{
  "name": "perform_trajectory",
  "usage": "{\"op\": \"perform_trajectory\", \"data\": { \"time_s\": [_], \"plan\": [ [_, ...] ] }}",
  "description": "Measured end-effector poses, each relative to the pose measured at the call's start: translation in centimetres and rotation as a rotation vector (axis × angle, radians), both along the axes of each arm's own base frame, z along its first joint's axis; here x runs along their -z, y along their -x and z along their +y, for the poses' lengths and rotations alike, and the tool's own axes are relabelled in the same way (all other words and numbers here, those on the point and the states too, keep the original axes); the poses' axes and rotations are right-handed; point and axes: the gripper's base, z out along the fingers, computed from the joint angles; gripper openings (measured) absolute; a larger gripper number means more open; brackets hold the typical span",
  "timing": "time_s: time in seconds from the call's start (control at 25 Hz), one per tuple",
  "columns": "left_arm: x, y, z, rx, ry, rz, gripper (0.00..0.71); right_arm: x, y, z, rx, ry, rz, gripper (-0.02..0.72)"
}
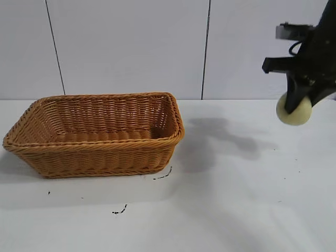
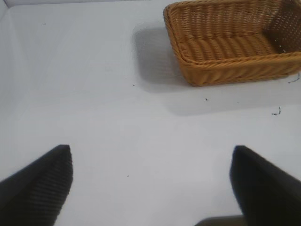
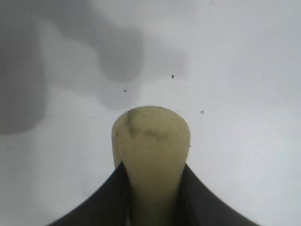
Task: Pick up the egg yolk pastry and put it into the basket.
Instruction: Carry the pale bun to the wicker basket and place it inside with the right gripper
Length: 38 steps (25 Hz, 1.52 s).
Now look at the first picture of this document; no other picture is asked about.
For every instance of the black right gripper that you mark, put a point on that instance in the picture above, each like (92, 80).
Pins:
(321, 60)

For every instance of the pale yellow egg yolk pastry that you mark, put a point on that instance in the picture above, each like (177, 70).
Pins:
(296, 118)

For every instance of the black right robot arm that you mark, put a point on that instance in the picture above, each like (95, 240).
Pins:
(328, 11)

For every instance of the brown woven wicker basket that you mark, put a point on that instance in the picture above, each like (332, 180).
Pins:
(99, 157)

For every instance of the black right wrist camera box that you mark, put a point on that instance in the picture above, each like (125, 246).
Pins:
(294, 31)

